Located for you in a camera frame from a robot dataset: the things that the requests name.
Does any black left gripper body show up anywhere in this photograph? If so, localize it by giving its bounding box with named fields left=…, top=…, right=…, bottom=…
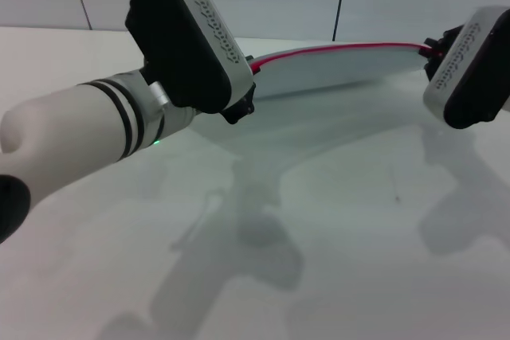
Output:
left=220, top=82, right=257, bottom=126

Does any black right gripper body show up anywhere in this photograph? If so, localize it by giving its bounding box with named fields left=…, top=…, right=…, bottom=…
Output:
left=439, top=24, right=465, bottom=54

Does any clear document bag red zipper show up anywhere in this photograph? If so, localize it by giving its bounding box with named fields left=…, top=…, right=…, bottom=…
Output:
left=249, top=41, right=430, bottom=101

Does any thin black vertical pole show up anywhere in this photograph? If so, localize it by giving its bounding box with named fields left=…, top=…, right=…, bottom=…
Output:
left=331, top=0, right=352, bottom=42

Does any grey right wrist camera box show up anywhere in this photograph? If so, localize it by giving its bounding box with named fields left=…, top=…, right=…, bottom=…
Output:
left=422, top=6, right=510, bottom=131

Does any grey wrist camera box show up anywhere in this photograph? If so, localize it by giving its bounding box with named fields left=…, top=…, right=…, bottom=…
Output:
left=124, top=0, right=257, bottom=115
left=422, top=6, right=510, bottom=131

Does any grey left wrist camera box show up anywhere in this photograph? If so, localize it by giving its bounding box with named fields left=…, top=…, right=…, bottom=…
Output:
left=124, top=0, right=257, bottom=115

